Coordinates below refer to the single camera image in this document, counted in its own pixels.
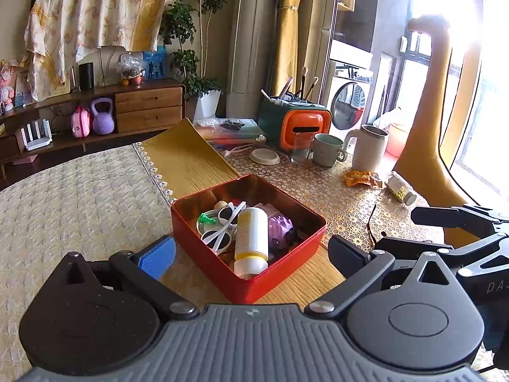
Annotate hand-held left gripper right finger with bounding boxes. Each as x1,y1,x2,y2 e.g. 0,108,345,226
304,235,466,321

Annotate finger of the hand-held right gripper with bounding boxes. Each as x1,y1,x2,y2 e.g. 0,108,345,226
374,233,509,281
411,203,509,230

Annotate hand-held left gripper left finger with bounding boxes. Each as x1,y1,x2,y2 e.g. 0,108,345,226
38,236,199,321

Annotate red tin box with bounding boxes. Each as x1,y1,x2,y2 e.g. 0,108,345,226
171,174,327,305

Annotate white framed sunglasses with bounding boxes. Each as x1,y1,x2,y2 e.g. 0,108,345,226
201,201,247,255

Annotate purple spiky ball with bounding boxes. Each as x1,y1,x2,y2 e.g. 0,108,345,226
267,215,295,249

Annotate white yellow supplement bottle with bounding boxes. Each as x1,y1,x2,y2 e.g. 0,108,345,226
233,207,269,280

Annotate clear pill bottle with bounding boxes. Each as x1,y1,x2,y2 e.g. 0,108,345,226
385,171,418,206

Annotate orange snack wrapper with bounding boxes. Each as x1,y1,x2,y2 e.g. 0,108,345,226
344,170,382,188

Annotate pink plastic basin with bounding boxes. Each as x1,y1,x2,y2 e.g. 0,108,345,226
385,123,410,158

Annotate large tan long-necked figure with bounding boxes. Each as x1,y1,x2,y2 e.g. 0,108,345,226
394,14,474,243

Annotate beige quilted table mat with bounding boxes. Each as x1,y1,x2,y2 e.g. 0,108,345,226
0,142,178,371

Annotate tall white mug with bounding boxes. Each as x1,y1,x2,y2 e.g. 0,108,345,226
343,124,389,172

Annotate yellow wood-grain table mat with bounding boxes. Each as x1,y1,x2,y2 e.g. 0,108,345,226
134,118,345,309

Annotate green ceramic mug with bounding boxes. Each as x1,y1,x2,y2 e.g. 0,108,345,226
311,133,347,168

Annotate clear drinking glass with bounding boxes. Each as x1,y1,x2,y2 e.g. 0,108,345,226
289,131,313,164

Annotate white round lid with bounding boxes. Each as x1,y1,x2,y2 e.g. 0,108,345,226
249,148,281,165

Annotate orange green desk organizer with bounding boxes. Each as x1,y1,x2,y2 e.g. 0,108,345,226
258,99,332,156

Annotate white washing machine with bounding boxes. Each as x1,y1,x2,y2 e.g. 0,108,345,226
322,60,374,140

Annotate purple kettlebell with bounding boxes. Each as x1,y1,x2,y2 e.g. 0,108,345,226
90,98,116,135

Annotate stack of books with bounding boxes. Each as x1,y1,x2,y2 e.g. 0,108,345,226
195,117,266,144

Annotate wooden television cabinet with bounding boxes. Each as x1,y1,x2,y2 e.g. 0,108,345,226
0,77,187,180

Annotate pink toy case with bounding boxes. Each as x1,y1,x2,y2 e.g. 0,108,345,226
71,106,93,138

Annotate white router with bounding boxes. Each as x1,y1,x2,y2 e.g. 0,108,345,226
18,119,53,152

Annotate plastic bag of fruit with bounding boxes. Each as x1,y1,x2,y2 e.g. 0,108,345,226
118,55,147,86

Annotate blue printed box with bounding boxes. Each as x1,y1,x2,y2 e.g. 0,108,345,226
142,46,168,80

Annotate black speaker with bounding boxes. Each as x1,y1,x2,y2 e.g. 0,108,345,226
78,62,95,91

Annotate pink doll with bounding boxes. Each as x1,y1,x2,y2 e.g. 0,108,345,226
0,60,18,114

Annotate yellow curtain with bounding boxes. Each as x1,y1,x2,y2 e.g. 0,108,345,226
270,0,331,100

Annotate tall potted plant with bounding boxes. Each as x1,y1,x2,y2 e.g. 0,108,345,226
158,0,233,120

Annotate beige standing air conditioner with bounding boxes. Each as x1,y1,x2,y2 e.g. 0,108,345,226
225,0,279,122

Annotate floral bed sheet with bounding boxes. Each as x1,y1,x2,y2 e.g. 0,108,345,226
24,0,184,102

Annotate pink white cord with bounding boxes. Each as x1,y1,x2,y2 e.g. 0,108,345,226
223,143,259,158

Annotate pink handled makeup brush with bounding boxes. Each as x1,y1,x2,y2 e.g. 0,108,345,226
278,76,294,101

